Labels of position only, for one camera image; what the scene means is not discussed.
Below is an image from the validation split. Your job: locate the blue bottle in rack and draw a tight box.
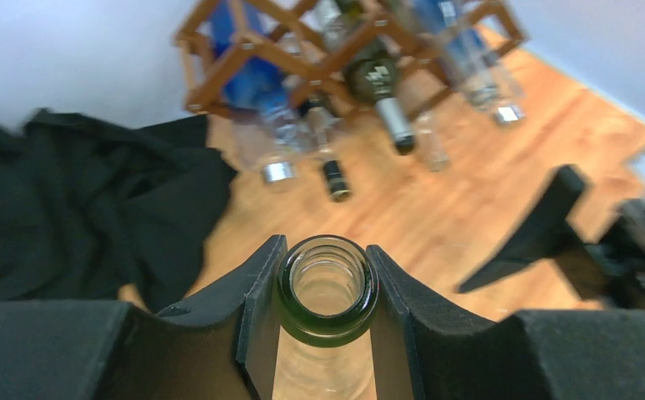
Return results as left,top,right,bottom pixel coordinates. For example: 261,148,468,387
209,0,302,186
413,1,525,127

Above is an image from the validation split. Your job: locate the clear bottle black cap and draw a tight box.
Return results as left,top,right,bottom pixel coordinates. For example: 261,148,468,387
299,95,352,203

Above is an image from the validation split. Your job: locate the blue bottle left in rack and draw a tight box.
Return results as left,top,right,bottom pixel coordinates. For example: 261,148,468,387
209,0,302,186

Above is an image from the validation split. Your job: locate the clear bottle with dark label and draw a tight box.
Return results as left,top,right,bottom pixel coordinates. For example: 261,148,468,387
272,235,380,399

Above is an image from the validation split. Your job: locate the clear empty bottle in rack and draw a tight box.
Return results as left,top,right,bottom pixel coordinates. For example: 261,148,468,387
413,107,450,172

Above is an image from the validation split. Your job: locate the blue bottle right in rack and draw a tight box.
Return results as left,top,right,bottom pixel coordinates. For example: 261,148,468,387
413,1,525,127

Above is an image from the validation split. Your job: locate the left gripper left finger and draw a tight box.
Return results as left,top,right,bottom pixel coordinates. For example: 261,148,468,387
0,235,288,399

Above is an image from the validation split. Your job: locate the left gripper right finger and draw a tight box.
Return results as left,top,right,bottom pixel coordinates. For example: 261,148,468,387
366,245,645,399

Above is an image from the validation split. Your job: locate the dark green wine bottle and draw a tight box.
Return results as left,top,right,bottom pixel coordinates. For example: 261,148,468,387
333,0,418,157

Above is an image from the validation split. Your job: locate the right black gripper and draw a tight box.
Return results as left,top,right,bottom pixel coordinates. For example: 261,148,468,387
456,164,645,309

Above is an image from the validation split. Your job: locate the black crumpled cloth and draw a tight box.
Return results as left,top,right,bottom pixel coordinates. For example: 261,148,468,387
0,108,238,311

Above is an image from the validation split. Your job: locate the brown wooden wine rack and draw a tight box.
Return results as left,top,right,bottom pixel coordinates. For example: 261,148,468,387
172,0,529,120

